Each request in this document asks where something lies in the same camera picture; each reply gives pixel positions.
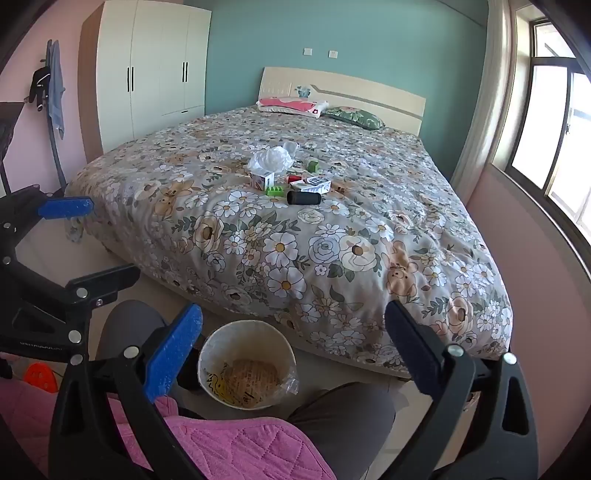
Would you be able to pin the pink pillow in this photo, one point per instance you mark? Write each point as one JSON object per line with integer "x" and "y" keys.
{"x": 291, "y": 105}

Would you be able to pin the red toy block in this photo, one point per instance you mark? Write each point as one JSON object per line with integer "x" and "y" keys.
{"x": 293, "y": 178}

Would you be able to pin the beige curtain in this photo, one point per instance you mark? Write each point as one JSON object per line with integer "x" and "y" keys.
{"x": 489, "y": 92}

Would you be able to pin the white round bucket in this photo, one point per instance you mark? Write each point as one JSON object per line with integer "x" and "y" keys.
{"x": 249, "y": 337}

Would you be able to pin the clear plastic cup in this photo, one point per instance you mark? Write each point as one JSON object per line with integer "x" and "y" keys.
{"x": 291, "y": 146}

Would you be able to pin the green floral pillow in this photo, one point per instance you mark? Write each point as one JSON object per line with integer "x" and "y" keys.
{"x": 353, "y": 117}

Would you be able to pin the person's leg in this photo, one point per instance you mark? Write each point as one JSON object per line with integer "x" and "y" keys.
{"x": 346, "y": 415}
{"x": 129, "y": 323}

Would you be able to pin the small printed carton box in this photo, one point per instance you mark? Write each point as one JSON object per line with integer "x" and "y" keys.
{"x": 261, "y": 181}

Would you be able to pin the person's left leg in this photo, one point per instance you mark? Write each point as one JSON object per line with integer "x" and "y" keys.
{"x": 129, "y": 323}

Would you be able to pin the black garment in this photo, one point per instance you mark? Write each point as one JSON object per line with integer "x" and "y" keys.
{"x": 39, "y": 85}

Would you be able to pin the green toy brick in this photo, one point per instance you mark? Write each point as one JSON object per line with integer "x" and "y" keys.
{"x": 275, "y": 191}

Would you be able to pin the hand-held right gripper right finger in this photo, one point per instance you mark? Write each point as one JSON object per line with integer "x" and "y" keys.
{"x": 411, "y": 350}

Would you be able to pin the orange plastic object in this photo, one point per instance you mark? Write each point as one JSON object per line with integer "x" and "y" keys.
{"x": 39, "y": 376}

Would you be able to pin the person's right leg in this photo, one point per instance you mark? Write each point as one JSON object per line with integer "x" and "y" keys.
{"x": 346, "y": 415}

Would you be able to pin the bed with floral duvet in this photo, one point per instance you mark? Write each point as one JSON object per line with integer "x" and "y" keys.
{"x": 300, "y": 240}

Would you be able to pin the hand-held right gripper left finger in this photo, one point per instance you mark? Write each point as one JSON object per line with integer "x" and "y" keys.
{"x": 178, "y": 355}

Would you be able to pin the black cylinder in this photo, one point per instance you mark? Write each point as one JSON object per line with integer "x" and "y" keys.
{"x": 303, "y": 198}

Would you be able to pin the white plastic bag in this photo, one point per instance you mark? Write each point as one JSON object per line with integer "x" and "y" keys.
{"x": 270, "y": 160}

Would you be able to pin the window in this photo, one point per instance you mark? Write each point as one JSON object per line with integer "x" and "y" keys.
{"x": 549, "y": 138}

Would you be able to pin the pink quilted cloth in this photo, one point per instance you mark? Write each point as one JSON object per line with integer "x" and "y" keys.
{"x": 231, "y": 447}

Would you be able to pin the cream wardrobe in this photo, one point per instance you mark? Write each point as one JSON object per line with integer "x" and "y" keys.
{"x": 152, "y": 64}

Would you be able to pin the beige wooden bed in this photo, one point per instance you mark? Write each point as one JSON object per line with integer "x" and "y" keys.
{"x": 369, "y": 94}

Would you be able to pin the blue garment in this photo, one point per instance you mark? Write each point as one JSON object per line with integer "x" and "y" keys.
{"x": 56, "y": 87}

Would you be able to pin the clear plastic wrapper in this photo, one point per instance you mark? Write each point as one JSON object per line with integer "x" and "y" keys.
{"x": 288, "y": 383}

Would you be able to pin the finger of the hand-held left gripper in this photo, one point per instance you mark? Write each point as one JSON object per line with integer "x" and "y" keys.
{"x": 106, "y": 279}
{"x": 64, "y": 207}

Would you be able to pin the green toy cube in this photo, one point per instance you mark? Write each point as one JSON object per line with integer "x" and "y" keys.
{"x": 313, "y": 165}

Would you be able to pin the white box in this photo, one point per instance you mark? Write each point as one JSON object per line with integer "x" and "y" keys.
{"x": 314, "y": 185}

